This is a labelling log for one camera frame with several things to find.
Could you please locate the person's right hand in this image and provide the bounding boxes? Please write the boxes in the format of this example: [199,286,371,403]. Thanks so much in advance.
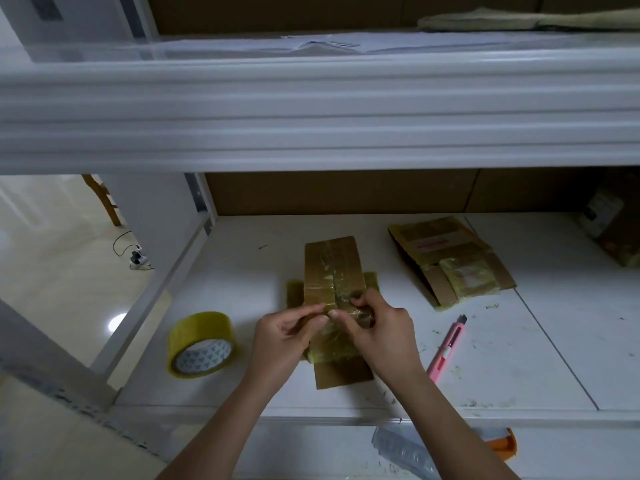
[328,287,426,388]

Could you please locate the person's left hand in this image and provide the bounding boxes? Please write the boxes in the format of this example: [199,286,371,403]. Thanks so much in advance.
[245,301,331,396]

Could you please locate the pink utility knife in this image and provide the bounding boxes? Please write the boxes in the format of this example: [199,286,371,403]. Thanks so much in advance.
[426,313,469,386]

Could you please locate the yellow tape roll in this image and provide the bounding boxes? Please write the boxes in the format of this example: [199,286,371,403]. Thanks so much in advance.
[166,311,241,379]

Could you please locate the clear taped brown cardboard box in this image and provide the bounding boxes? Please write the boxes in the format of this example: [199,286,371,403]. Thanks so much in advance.
[285,235,383,390]

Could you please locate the small taped carton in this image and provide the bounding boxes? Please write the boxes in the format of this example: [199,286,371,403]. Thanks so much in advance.
[387,215,519,312]

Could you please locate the white metal shelf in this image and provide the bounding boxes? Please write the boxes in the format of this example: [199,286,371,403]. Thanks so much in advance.
[0,0,640,480]

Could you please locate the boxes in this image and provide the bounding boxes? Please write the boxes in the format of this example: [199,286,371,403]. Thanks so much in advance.
[578,185,640,269]

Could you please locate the person's left forearm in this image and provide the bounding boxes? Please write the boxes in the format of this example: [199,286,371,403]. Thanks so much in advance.
[155,375,286,480]

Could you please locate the person's right forearm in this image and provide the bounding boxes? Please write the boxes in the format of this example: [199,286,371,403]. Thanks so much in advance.
[390,367,521,480]

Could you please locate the package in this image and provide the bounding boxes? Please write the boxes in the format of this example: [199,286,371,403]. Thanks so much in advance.
[418,7,640,34]

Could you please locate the orange plastic object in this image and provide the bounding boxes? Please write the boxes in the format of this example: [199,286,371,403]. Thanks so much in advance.
[485,427,519,462]

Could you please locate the white power strip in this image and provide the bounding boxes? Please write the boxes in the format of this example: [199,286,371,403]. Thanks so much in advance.
[126,247,154,272]

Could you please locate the wooden chair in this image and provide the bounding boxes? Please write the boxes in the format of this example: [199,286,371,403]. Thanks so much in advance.
[82,173,123,228]

